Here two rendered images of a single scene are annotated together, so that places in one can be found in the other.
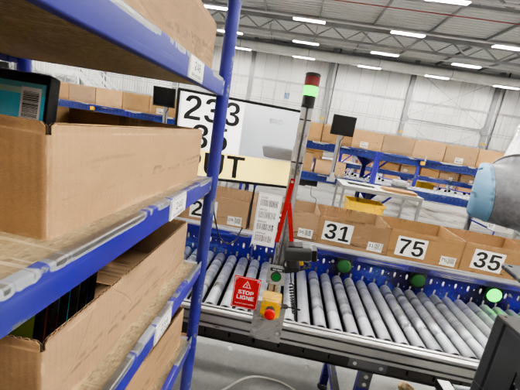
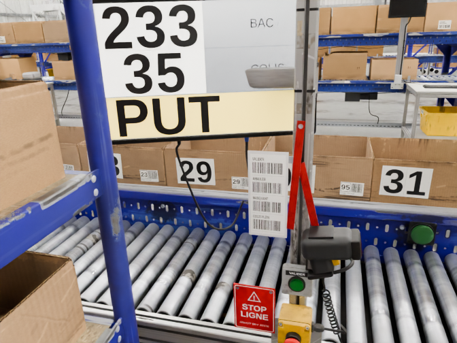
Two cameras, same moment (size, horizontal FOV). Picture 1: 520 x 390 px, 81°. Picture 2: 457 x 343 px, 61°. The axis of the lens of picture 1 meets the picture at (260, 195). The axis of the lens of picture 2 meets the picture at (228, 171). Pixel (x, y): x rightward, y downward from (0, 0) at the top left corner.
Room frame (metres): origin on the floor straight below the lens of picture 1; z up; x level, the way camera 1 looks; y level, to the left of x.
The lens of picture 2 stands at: (0.29, -0.11, 1.48)
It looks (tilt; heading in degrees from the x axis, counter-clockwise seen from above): 20 degrees down; 12
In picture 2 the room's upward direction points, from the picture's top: 2 degrees counter-clockwise
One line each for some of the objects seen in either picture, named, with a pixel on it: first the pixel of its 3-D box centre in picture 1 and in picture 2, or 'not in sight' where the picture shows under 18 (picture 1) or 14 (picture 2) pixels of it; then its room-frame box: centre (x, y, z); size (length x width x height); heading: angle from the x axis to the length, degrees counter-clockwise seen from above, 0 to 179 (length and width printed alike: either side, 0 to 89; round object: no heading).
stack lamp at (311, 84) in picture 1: (311, 87); not in sight; (1.07, -0.11, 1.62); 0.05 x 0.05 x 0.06
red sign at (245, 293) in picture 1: (253, 294); (266, 309); (1.05, -0.04, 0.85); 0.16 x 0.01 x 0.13; 86
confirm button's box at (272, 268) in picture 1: (276, 275); (297, 280); (1.04, -0.11, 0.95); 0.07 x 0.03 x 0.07; 86
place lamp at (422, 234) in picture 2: (344, 266); (422, 235); (1.55, -0.51, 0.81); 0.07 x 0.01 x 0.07; 86
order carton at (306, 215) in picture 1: (283, 216); (317, 165); (1.80, -0.16, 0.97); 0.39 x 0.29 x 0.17; 86
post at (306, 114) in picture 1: (284, 232); (300, 210); (1.07, -0.11, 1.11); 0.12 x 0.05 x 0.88; 86
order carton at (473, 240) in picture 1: (483, 253); not in sight; (1.71, -1.33, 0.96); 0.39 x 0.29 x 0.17; 86
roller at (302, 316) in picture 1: (302, 295); (353, 290); (1.33, -0.28, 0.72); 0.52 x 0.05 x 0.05; 176
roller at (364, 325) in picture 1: (357, 306); (449, 302); (1.31, -0.54, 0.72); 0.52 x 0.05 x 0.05; 176
